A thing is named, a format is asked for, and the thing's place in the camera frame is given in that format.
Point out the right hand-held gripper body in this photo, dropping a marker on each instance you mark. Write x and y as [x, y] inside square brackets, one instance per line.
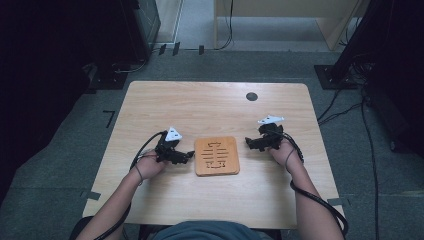
[272, 136]

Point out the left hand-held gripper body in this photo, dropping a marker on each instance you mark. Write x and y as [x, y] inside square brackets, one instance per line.
[165, 150]

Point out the person's right hand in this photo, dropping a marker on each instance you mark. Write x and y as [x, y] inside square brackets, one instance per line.
[285, 155]

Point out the person's left hand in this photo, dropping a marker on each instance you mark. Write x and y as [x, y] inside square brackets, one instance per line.
[150, 166]

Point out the dark round table grommet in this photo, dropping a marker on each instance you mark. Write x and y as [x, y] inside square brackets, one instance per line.
[251, 96]

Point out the black angled floor tape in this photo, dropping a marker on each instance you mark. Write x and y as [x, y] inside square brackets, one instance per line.
[110, 116]

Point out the person's blue-grey shirt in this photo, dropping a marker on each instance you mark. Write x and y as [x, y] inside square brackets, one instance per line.
[206, 231]

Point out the grey tape piece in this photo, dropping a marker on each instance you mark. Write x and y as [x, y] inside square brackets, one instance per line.
[338, 201]
[91, 195]

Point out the dark glass-sided cabinet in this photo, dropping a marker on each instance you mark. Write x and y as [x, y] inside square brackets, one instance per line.
[148, 26]

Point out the light wooden desk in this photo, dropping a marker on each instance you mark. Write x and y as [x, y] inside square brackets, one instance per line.
[283, 8]

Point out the black curtain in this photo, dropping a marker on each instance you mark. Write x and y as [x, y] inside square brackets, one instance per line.
[40, 83]
[400, 66]

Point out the black stand base plate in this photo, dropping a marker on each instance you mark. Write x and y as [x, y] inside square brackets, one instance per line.
[110, 81]
[333, 80]

